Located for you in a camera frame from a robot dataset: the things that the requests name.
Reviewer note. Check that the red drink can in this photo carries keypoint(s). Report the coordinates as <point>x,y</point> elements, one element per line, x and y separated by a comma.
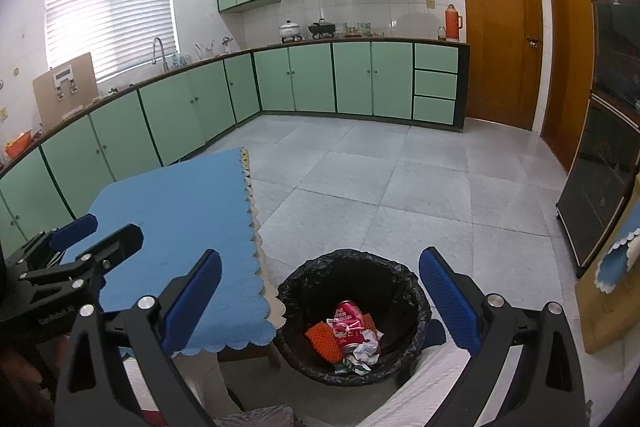
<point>350,322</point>

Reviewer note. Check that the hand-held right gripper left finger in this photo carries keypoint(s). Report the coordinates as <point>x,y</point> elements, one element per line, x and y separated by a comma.
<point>195,297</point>

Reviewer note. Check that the white tissue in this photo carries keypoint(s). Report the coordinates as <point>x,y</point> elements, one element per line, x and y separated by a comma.
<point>368,349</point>

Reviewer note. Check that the green base cabinets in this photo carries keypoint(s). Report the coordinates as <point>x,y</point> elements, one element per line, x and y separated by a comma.
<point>310,79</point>

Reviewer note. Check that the wooden side table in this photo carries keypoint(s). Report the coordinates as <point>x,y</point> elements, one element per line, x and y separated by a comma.
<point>600,322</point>

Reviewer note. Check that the white window blind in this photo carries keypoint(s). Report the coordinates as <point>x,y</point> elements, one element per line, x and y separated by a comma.
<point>110,12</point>

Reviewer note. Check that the black lined trash bin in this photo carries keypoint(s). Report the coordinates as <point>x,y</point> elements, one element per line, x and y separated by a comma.
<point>360,272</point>

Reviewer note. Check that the grey cloth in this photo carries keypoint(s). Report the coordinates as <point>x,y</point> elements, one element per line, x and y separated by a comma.
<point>260,418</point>

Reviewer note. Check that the orange basket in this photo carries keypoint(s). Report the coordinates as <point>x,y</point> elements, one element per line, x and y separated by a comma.
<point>19,146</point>

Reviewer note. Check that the dark glass cabinet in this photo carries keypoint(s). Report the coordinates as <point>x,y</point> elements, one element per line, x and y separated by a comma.
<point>600,157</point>

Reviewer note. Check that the utensil holder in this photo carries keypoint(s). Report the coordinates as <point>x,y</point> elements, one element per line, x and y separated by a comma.
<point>205,52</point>

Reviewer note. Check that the white cooking pot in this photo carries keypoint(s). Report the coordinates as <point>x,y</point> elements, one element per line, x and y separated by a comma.
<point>290,31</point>

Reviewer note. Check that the metal kitchen faucet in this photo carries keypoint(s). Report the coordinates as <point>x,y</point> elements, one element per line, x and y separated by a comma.
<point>160,52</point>

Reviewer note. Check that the dark blue cloth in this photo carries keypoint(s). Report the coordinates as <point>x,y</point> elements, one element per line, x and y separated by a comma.
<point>433,333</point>

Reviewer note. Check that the blue scalloped table mat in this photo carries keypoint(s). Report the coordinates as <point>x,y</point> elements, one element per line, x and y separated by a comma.
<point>617,267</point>
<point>190,207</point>

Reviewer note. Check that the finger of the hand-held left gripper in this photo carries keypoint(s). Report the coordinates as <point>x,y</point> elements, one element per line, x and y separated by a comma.
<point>120,242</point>
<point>75,227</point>

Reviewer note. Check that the green white plastic bag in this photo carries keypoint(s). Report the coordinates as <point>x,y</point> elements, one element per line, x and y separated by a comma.
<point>350,364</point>

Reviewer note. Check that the person's left forearm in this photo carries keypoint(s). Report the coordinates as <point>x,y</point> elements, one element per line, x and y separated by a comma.
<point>20,367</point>

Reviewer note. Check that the black wok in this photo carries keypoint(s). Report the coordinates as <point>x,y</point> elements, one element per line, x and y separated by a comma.
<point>321,28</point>

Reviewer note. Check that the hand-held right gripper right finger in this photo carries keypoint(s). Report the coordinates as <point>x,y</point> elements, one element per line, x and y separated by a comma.
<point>447,302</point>

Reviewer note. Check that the wooden door in frame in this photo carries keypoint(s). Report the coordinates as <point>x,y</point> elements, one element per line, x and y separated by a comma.
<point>567,57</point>

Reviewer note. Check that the closed wooden door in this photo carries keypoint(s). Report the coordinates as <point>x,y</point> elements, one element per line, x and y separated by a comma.
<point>500,32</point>

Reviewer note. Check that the beige scalloped mat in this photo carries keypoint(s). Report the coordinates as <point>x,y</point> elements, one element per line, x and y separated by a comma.
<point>270,292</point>

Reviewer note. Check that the large orange foam net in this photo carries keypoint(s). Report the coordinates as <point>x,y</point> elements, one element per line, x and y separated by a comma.
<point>320,337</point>

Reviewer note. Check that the glass jar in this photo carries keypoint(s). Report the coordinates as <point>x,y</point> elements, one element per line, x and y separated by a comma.
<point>363,29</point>

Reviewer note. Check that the orange thermos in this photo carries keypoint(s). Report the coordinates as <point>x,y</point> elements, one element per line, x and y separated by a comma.
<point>453,23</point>

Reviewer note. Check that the brown board with clips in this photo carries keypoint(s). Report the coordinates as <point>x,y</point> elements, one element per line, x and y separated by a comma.
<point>45,102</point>

